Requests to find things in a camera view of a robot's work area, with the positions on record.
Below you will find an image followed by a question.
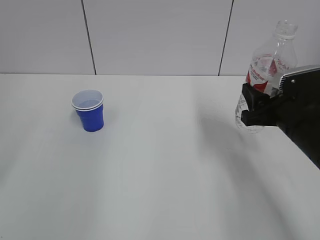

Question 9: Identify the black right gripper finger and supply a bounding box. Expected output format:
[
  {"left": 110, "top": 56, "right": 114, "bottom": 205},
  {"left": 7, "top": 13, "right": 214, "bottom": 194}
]
[{"left": 241, "top": 83, "right": 270, "bottom": 112}]

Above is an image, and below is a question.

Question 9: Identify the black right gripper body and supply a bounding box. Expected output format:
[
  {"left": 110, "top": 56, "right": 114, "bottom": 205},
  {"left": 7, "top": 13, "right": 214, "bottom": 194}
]
[{"left": 241, "top": 94, "right": 320, "bottom": 130}]

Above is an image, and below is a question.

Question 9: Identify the clear Wahaha water bottle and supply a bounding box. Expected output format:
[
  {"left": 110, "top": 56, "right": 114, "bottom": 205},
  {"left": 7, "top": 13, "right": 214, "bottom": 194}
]
[{"left": 234, "top": 20, "right": 299, "bottom": 134}]

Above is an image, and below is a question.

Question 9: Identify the blue plastic cup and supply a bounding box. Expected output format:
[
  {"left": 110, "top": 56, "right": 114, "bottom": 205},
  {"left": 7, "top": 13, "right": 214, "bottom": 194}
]
[
  {"left": 71, "top": 89, "right": 104, "bottom": 111},
  {"left": 75, "top": 103, "right": 104, "bottom": 132}
]

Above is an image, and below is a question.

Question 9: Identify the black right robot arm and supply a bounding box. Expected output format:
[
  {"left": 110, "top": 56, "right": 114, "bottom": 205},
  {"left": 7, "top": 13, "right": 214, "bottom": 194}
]
[{"left": 241, "top": 83, "right": 320, "bottom": 168}]

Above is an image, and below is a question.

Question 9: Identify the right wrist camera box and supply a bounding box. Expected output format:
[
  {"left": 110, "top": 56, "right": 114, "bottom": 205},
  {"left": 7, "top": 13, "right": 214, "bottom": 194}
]
[{"left": 279, "top": 65, "right": 320, "bottom": 97}]

